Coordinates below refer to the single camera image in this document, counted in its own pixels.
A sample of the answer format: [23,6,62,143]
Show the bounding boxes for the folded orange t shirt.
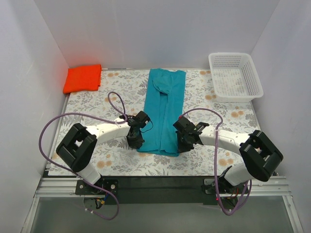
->
[63,64,102,94]

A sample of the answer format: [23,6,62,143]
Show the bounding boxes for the teal t shirt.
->
[138,68,186,157]

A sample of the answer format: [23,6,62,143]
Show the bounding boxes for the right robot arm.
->
[173,123,283,193]

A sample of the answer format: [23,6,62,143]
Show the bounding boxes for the floral patterned table mat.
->
[56,69,259,176]

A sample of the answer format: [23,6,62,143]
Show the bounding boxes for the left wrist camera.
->
[135,111,151,129]

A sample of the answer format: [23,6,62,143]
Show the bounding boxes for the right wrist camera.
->
[173,116,196,136]

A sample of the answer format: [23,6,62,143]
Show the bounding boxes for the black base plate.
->
[74,176,250,206]

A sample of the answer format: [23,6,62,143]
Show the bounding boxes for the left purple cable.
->
[38,91,128,221]

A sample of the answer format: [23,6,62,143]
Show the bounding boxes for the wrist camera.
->
[173,116,196,136]
[135,111,151,129]

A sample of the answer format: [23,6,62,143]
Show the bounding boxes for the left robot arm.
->
[56,118,149,194]

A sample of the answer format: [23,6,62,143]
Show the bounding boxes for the purple cable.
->
[179,108,252,216]
[38,91,128,221]

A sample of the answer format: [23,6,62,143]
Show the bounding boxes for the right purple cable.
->
[179,108,252,216]

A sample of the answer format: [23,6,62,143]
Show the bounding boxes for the aluminium frame rail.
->
[34,177,79,198]

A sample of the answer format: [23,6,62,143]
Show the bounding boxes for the white plastic basket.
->
[208,52,264,102]

